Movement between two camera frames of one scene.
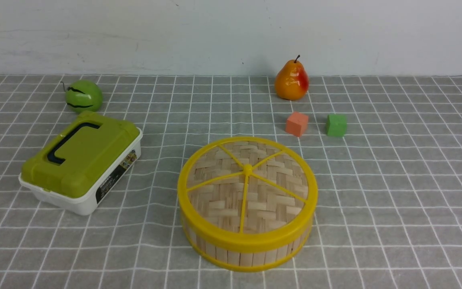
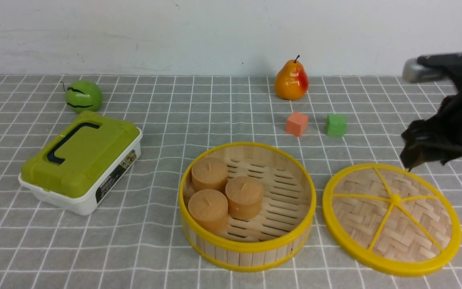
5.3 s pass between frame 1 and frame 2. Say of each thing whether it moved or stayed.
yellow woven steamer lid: moved
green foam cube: stayed
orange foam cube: stayed
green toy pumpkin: stayed
